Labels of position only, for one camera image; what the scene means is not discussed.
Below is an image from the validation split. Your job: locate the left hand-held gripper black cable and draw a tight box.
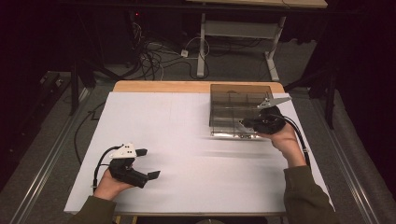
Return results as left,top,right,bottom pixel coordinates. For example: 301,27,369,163
92,145,122,194

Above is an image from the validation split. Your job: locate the person's right hand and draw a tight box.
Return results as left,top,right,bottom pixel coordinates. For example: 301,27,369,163
258,122,307,169

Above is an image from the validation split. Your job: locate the white table sheet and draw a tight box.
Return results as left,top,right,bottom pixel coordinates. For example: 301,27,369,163
64,91,336,216

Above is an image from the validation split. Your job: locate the aluminium floor rail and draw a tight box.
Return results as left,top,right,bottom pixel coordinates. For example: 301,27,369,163
311,97,382,224
8,87,92,224

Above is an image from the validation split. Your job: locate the hand-held gripper black cable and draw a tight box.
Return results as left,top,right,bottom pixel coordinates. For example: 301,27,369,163
92,145,122,194
274,113,312,169

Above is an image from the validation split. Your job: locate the right hand-held gripper black cable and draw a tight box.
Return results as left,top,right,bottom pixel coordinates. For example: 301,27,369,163
274,113,312,169

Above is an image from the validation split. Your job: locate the smoky transparent drawer cabinet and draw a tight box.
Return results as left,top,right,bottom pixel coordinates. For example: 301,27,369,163
208,83,276,129

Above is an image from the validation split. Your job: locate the white-framed desk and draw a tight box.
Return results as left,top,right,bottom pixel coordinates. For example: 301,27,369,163
186,0,329,82

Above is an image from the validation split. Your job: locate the black floor cable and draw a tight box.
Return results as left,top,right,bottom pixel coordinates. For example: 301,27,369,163
73,102,106,166

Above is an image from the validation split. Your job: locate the person's left hand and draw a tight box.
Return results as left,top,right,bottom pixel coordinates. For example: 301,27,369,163
92,169,134,202

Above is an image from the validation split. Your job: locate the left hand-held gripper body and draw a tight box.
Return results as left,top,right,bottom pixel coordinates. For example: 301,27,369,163
107,142,149,189

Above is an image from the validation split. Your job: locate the black metal stand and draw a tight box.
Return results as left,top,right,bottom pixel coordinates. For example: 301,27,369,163
68,59,97,117
284,66,337,130

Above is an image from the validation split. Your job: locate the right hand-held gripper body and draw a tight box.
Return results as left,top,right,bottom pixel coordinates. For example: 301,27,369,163
248,95,293,135

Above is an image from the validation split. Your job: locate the tangle of black cables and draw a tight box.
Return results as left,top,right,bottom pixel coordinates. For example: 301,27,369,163
130,21,213,81

